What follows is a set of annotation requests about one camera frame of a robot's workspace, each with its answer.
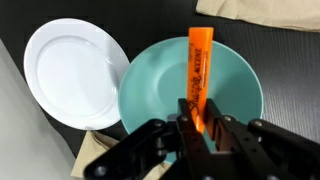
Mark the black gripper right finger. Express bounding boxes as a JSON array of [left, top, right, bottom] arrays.
[[203, 98, 320, 180]]

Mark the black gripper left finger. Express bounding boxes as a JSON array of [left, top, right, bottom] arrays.
[[83, 97, 212, 180]]

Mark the orange highlighter marker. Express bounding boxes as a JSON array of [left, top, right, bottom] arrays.
[[186, 26, 215, 135]]

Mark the teal bowl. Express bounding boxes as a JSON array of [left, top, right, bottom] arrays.
[[117, 36, 265, 165]]

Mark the brown paper napkin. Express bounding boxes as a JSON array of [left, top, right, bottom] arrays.
[[195, 0, 320, 33], [70, 129, 172, 180]]

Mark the white round plate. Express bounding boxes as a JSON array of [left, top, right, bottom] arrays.
[[22, 17, 131, 131]]

